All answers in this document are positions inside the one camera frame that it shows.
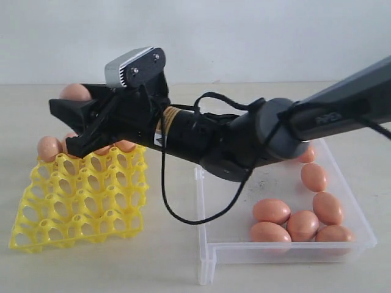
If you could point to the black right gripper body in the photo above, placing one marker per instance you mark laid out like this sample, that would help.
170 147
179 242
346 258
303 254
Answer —
135 112

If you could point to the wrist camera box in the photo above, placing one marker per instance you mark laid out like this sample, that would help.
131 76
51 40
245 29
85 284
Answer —
135 67

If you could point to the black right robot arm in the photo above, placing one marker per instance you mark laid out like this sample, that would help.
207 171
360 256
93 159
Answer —
230 146

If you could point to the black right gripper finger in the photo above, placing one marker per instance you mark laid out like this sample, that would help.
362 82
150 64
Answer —
86 141
81 114

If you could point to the clear plastic bin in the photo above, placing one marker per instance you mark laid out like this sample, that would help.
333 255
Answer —
226 240

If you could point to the yellow plastic egg tray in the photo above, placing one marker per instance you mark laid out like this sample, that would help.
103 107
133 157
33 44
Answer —
90 199

